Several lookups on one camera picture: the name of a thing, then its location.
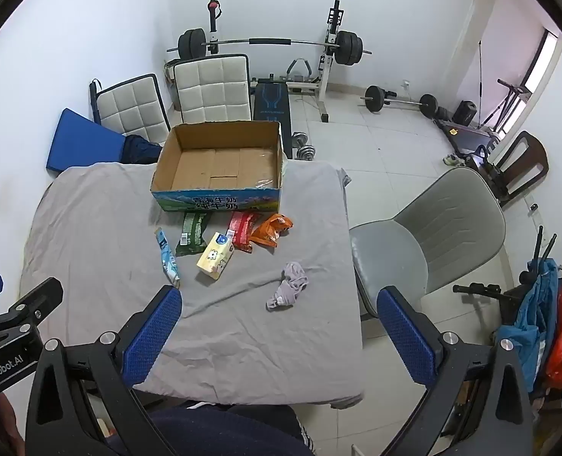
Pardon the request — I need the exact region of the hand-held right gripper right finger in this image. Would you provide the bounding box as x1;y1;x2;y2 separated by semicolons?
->
377;286;536;456

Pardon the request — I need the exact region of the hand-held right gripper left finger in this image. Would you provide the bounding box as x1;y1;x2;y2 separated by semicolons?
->
24;285;183;456

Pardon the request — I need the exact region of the blue and white packet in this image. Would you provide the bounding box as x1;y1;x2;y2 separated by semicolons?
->
154;228;182;289

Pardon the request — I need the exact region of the yellow carton box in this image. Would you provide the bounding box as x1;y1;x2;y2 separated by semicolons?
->
196;231;235;280

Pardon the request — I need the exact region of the green snack packet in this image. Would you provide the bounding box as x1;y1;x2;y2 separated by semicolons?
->
175;211;211;258

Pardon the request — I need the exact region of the purple grey cloth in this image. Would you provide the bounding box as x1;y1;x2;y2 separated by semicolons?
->
265;261;310;313

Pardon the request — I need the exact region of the red snack packet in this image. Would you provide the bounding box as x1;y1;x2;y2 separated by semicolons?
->
225;210;263;253

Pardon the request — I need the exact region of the orange snack packet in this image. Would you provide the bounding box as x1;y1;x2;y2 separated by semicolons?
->
251;214;294;249

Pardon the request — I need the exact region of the cardboard box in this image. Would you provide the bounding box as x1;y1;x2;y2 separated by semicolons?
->
149;120;283;213

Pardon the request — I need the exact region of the black folding exercise machine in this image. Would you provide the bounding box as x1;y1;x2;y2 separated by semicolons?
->
453;225;557;324

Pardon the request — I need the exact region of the grey tablecloth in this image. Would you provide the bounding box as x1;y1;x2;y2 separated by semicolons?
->
19;159;365;409

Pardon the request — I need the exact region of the grey office chair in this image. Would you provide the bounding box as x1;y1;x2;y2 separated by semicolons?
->
349;167;506;319

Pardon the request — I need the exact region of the person's dark clothed body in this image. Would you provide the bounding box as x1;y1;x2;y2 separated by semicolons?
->
105;406;317;456

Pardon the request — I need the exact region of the blue foam mat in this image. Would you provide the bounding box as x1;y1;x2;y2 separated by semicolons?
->
46;108;130;173

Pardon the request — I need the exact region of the dark blue jacket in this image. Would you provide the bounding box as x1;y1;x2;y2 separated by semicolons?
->
119;134;164;166

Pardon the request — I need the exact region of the black and blue pole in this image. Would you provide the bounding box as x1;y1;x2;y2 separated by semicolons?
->
89;78;102;124

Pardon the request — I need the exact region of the white padded chair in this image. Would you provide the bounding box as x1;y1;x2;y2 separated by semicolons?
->
173;54;253;127
91;73;171;146

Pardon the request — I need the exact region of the black treadmill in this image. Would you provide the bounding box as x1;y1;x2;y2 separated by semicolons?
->
435;78;531;153

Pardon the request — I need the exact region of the brown wooden chair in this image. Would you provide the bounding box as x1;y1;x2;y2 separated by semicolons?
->
495;130;549;207

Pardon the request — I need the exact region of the short barbell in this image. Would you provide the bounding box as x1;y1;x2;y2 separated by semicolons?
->
361;84;438;118

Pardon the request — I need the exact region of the black weight bench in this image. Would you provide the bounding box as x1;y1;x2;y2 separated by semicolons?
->
254;78;292;160

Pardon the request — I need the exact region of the thin metal rod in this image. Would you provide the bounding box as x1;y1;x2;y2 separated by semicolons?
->
476;40;484;127

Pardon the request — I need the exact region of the white barbell rack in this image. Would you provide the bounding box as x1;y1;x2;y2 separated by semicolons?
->
207;0;346;123

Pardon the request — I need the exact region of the window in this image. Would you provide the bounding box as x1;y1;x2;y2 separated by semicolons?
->
523;31;562;100

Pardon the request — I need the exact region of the long barbell with black plates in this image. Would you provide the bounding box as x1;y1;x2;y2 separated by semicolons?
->
167;28;373;66

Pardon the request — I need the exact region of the grey curved exercise handle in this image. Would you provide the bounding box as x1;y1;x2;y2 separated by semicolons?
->
288;57;313;79

